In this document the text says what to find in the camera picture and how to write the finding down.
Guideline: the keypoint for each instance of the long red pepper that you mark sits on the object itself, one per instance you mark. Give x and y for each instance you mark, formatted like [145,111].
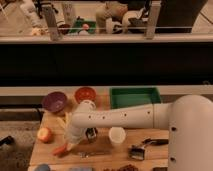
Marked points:
[60,150]

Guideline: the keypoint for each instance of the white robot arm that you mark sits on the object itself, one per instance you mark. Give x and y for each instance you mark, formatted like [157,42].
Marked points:
[189,120]

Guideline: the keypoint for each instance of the orange bowl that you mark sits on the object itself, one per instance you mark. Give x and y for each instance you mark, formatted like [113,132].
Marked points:
[85,93]

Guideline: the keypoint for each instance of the purple bowl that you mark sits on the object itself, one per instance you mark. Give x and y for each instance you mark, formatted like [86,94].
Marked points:
[54,101]

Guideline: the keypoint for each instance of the green plastic tray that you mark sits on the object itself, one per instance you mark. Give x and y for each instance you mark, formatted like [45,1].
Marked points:
[127,97]

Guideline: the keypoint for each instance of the white plastic cup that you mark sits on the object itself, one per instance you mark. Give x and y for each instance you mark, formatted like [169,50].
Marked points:
[117,136]

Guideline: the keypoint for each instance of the small metal cup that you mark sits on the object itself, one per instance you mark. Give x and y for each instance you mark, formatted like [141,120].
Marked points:
[91,134]

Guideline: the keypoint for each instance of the peeled banana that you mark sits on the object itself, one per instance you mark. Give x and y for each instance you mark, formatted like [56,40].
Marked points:
[63,121]

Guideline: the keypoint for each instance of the silver fork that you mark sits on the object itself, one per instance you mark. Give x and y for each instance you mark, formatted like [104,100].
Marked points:
[89,154]

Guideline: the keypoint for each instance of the person in background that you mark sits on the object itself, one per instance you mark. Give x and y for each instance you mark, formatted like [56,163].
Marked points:
[116,10]

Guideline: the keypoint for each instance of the wooden cutting board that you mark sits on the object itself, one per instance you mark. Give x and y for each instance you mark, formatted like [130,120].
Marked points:
[156,156]

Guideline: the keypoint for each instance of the red yellow apple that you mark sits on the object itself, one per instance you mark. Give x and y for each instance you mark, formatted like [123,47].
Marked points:
[44,135]

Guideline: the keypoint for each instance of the brown grape bunch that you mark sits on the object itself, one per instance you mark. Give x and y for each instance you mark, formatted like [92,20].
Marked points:
[123,168]

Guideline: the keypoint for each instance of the blue flat object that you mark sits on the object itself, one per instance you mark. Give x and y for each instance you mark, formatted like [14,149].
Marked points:
[81,169]

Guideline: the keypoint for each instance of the dark brown block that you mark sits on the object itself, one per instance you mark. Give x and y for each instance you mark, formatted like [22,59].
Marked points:
[159,169]

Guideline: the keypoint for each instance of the blue round object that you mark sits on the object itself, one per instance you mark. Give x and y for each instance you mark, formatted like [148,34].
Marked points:
[42,167]

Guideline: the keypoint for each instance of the black object on floor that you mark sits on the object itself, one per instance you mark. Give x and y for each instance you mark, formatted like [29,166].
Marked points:
[7,140]

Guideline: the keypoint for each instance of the left metal post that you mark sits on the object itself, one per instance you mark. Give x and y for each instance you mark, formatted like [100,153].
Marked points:
[51,23]

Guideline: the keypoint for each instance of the metal post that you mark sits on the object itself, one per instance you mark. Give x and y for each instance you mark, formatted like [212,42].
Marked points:
[51,23]
[152,19]

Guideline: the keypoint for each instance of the right metal post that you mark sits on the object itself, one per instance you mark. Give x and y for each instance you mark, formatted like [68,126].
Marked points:
[152,19]

